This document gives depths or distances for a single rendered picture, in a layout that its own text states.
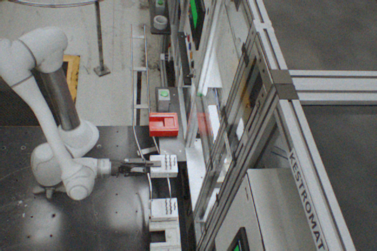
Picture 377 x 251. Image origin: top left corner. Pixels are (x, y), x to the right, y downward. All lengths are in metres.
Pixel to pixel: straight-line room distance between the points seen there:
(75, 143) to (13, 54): 0.60
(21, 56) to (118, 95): 1.89
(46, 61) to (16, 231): 0.89
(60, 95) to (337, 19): 1.27
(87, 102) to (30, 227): 1.59
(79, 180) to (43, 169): 0.44
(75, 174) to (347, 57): 1.11
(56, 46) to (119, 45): 2.26
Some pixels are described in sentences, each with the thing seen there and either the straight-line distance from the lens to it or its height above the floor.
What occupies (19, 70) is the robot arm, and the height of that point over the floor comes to 1.44.
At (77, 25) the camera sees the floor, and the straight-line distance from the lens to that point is 4.22.
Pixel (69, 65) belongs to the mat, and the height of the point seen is 0.01.
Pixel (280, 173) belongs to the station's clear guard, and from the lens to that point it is 0.86.
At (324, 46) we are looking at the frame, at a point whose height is 2.01.
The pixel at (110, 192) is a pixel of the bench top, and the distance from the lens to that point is 2.15.
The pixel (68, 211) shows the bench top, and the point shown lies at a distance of 2.13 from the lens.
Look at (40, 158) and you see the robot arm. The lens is 1.99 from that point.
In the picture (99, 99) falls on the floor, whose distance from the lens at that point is 3.46.
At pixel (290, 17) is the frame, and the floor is 2.01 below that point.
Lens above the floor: 2.59
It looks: 52 degrees down
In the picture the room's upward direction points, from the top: 11 degrees clockwise
